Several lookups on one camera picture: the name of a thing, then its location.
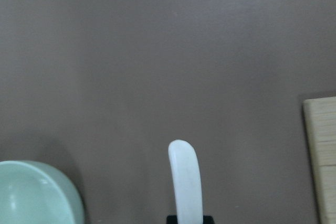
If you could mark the white ceramic spoon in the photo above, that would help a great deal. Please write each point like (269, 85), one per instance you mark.
(186, 182)

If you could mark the bamboo cutting board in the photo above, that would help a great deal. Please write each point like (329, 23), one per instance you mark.
(319, 116)

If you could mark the mint green bowl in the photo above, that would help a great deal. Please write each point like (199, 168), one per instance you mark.
(35, 192)

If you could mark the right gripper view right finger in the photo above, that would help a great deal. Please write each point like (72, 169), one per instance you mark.
(208, 220)

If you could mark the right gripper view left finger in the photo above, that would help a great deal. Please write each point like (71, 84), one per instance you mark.
(171, 219)

